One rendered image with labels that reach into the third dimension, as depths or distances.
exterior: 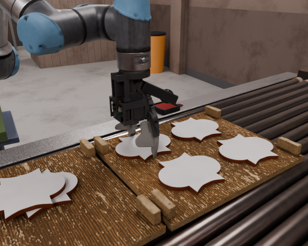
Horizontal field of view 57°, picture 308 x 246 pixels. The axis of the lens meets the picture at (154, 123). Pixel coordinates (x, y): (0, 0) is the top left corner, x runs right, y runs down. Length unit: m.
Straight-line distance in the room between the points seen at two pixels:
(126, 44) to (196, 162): 0.30
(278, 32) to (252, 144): 2.98
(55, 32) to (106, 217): 0.35
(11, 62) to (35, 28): 0.56
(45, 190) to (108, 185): 0.12
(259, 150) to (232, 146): 0.07
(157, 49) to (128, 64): 4.38
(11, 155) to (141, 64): 0.42
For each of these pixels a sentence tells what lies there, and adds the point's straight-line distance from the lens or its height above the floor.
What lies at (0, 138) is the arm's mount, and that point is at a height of 0.88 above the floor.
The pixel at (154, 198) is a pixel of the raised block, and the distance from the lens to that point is 0.54.
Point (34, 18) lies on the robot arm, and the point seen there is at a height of 1.26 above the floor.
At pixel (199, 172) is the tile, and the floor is 0.95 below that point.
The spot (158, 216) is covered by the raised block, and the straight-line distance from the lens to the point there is 0.51.
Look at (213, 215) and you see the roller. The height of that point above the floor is 0.92.
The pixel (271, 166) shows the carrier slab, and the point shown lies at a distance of 0.71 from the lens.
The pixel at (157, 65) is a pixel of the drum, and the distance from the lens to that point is 5.06.
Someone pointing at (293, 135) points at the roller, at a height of 0.92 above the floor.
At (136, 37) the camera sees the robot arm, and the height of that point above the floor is 1.22.
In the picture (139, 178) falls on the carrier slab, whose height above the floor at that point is 0.94.
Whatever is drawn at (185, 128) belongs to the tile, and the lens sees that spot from 0.82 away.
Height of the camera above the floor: 1.30
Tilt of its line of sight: 25 degrees down
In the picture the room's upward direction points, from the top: straight up
